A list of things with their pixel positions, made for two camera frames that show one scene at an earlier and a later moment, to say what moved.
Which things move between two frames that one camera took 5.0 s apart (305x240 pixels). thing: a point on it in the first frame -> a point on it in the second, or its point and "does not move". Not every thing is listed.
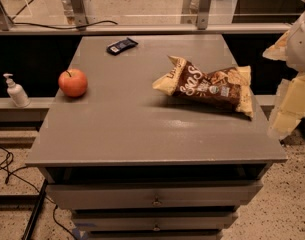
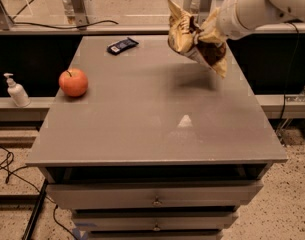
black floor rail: (36, 211) does not move
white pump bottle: (16, 92) does not move
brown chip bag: (226, 88) -> (183, 35)
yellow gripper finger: (279, 50) -> (211, 31)
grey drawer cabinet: (155, 137) does not move
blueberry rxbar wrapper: (121, 46) does not move
